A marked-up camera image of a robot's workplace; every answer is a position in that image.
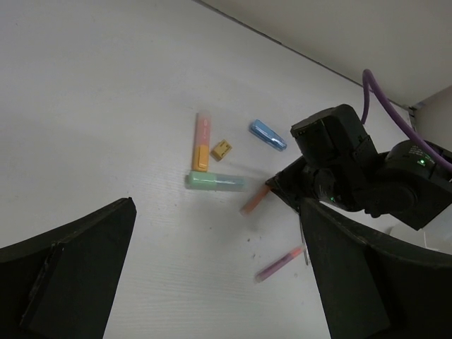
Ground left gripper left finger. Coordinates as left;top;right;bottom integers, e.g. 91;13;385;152
1;198;136;338

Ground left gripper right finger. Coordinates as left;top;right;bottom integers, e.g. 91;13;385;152
299;199;451;338

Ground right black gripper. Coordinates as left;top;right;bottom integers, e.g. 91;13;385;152
266;104;417;218

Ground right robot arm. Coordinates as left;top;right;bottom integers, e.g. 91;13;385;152
266;104;451;230

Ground orange pen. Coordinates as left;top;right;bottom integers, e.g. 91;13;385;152
240;184;270;215

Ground blue capped marker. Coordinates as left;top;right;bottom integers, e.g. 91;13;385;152
249;119;287;152

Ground purple pink pen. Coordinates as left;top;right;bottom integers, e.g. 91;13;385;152
255;246;306;283

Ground small yellow sharpener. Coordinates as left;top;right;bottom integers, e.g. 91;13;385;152
210;139;232;162

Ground green highlighter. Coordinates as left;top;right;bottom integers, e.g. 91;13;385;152
186;171;248;192

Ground orange pink highlighter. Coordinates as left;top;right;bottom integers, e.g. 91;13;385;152
191;111;211;172

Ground black handled scissors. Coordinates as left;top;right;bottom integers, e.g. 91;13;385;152
299;214;311;266

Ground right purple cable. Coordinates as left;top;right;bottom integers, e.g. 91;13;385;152
360;69;452;170

